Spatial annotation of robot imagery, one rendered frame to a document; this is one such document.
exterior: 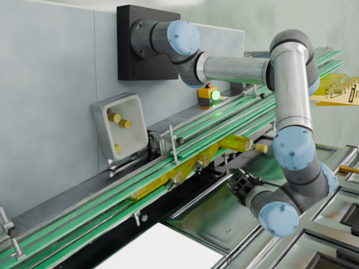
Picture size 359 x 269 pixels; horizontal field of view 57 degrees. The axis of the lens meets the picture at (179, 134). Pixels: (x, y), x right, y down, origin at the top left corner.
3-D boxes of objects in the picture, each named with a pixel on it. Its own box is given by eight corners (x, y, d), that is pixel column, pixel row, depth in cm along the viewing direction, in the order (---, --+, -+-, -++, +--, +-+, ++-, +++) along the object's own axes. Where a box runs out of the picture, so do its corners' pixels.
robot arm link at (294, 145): (303, 3, 88) (325, 151, 59) (311, 36, 96) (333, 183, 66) (260, 17, 94) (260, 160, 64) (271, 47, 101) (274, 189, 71)
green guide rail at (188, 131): (166, 138, 138) (180, 141, 133) (165, 136, 138) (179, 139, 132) (333, 51, 248) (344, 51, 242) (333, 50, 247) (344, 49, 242)
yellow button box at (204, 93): (198, 102, 169) (209, 103, 164) (196, 88, 166) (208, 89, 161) (207, 98, 174) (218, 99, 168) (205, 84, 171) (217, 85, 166)
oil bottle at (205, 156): (209, 147, 160) (193, 168, 143) (207, 136, 158) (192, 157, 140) (220, 147, 158) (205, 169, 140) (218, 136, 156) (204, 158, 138)
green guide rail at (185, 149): (169, 154, 141) (182, 158, 135) (169, 152, 141) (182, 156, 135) (333, 61, 250) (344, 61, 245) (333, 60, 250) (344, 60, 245)
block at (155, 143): (150, 153, 143) (161, 157, 138) (146, 133, 139) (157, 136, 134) (156, 150, 145) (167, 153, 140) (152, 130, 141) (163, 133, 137)
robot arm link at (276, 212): (310, 223, 71) (278, 247, 71) (288, 206, 81) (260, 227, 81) (290, 195, 69) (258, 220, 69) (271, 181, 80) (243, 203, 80)
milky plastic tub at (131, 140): (103, 157, 133) (116, 162, 127) (90, 104, 125) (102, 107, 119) (137, 141, 144) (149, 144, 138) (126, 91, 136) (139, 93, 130)
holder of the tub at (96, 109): (106, 168, 136) (117, 173, 130) (89, 104, 125) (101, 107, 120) (138, 152, 146) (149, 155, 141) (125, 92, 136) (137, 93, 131)
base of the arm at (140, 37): (129, 17, 122) (147, 16, 116) (158, 18, 133) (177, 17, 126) (131, 59, 126) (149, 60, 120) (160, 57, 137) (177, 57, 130)
